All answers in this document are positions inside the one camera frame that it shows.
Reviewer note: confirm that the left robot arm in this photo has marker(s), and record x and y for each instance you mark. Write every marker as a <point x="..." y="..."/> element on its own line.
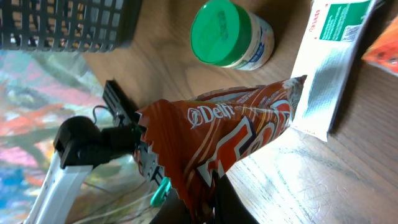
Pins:
<point x="80" y="147"/>

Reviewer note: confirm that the green lid jar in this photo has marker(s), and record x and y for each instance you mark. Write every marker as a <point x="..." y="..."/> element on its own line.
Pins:
<point x="226" y="35"/>

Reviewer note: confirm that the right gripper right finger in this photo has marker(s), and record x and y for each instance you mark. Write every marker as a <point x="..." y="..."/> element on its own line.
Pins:
<point x="229" y="209"/>

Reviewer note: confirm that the small orange box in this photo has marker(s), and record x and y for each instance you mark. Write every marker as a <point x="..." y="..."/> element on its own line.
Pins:
<point x="383" y="52"/>

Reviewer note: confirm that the grey plastic mesh basket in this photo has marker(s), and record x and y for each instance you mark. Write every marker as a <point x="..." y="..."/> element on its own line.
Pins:
<point x="68" y="25"/>

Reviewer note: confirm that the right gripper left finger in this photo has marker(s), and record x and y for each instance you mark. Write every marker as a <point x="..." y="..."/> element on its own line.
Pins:
<point x="173" y="211"/>

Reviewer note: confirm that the white and green carton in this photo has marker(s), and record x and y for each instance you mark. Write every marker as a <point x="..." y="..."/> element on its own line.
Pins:
<point x="325" y="56"/>

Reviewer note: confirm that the red chocolate bar wrapper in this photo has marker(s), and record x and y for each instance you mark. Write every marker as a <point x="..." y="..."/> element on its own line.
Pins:
<point x="197" y="141"/>

